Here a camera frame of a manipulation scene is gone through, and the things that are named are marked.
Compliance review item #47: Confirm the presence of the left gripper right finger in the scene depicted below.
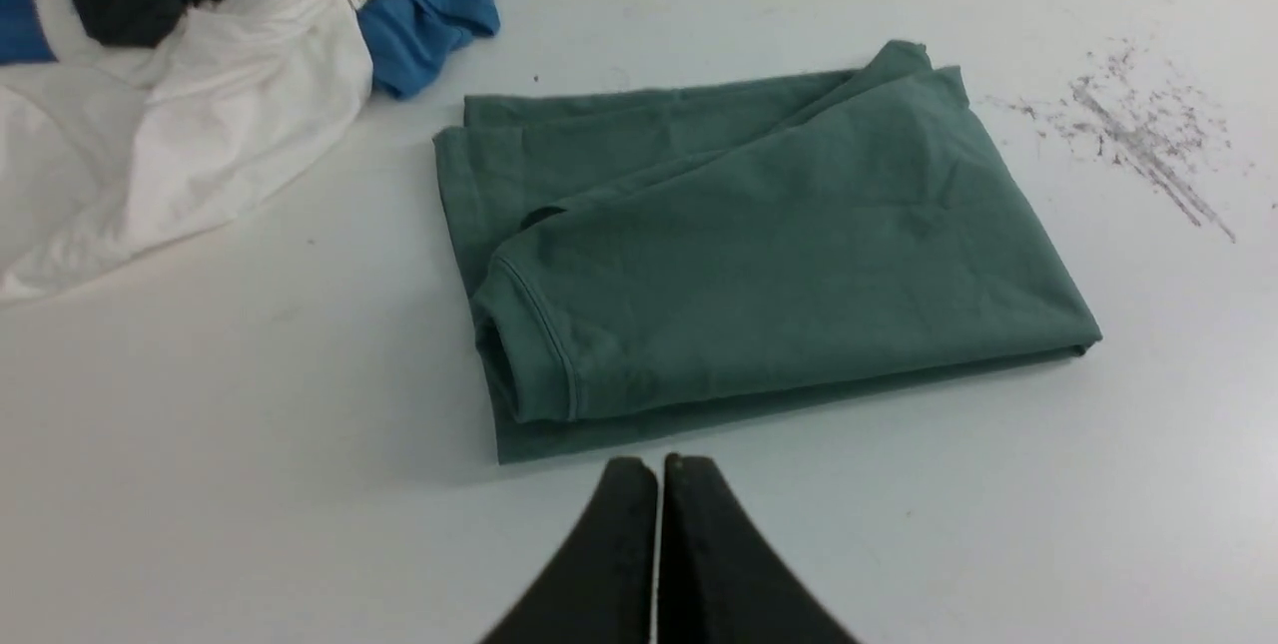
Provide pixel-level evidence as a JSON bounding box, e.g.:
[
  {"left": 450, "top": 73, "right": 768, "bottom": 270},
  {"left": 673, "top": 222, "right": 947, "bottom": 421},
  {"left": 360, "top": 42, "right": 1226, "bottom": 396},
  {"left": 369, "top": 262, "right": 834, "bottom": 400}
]
[{"left": 659, "top": 454, "right": 858, "bottom": 643}]

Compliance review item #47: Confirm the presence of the blue shirt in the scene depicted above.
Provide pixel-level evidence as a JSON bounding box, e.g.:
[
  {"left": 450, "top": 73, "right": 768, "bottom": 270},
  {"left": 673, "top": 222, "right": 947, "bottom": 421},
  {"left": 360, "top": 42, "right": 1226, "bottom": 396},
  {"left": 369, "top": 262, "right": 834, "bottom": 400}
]
[{"left": 0, "top": 0, "right": 506, "bottom": 101}]

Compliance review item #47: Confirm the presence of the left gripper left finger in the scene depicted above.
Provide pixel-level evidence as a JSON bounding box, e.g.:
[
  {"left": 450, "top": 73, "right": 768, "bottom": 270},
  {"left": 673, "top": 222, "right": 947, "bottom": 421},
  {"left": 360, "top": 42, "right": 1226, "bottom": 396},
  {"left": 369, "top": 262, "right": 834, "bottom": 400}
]
[{"left": 483, "top": 457, "right": 659, "bottom": 643}]

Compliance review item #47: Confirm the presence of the white shirt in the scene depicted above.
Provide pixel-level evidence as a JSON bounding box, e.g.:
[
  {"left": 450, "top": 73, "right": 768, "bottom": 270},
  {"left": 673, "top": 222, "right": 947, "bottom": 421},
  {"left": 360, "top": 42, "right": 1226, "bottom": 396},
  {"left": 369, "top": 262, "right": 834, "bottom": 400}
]
[{"left": 1, "top": 0, "right": 373, "bottom": 305}]

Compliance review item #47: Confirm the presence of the green long sleeve shirt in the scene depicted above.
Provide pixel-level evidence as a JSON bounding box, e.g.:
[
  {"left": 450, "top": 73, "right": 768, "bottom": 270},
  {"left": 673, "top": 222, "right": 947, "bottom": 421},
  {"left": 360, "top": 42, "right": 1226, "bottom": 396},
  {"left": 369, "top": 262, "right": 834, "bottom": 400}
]
[{"left": 433, "top": 42, "right": 1103, "bottom": 465}]

